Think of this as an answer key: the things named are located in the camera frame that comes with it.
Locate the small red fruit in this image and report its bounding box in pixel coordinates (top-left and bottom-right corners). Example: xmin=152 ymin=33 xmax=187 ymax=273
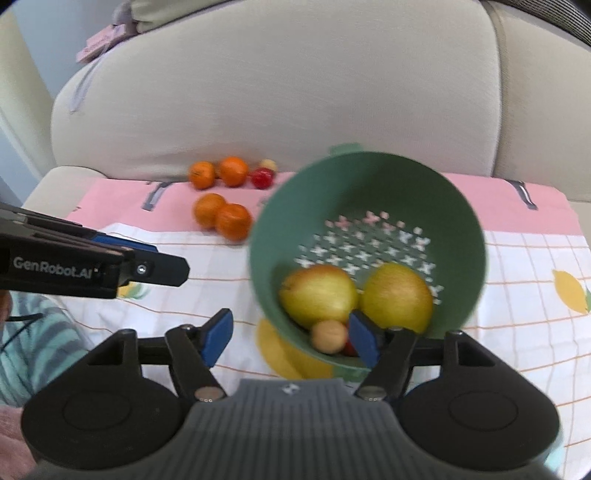
xmin=341 ymin=339 xmax=359 ymax=357

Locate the yellow-green pear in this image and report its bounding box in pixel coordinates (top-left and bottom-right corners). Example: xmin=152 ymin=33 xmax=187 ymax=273
xmin=360 ymin=263 xmax=434 ymax=334

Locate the small tan fruit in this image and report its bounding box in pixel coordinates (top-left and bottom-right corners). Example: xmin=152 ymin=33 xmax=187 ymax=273
xmin=311 ymin=320 xmax=349 ymax=355

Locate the orange mandarin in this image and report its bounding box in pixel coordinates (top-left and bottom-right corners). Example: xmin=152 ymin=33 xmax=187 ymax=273
xmin=192 ymin=193 xmax=226 ymax=230
xmin=218 ymin=157 xmax=249 ymax=188
xmin=214 ymin=203 xmax=252 ymax=242
xmin=188 ymin=161 xmax=216 ymax=190

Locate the green colander bowl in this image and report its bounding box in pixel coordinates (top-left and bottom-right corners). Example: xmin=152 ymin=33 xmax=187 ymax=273
xmin=249 ymin=152 xmax=487 ymax=381

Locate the orange mandarin back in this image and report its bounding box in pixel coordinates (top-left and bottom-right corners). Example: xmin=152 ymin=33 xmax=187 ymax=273
xmin=218 ymin=157 xmax=249 ymax=188

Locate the red cherry tomato fruit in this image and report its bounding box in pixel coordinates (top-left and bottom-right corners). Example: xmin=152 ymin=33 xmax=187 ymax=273
xmin=249 ymin=167 xmax=276 ymax=190

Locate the small beige round fruit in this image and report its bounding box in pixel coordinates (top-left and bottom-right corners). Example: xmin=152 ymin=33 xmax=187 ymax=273
xmin=259 ymin=159 xmax=277 ymax=172

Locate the teal striped cloth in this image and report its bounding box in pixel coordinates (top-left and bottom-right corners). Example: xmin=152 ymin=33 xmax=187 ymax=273
xmin=1 ymin=290 xmax=87 ymax=407

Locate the pink checked lemon cloth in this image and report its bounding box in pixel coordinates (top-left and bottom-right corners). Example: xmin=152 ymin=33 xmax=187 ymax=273
xmin=22 ymin=171 xmax=591 ymax=462

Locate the pink butterfly book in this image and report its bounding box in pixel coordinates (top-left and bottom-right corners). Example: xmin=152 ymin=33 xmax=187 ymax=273
xmin=76 ymin=24 xmax=134 ymax=64

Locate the purple plush pouch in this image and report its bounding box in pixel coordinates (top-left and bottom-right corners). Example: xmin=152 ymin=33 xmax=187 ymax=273
xmin=112 ymin=0 xmax=134 ymax=25

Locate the beige sofa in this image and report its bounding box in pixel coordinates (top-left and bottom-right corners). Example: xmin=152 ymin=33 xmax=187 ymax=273
xmin=25 ymin=1 xmax=590 ymax=216

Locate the black cable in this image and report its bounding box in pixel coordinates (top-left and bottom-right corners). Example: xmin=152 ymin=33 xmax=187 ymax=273
xmin=0 ymin=312 xmax=45 ymax=356

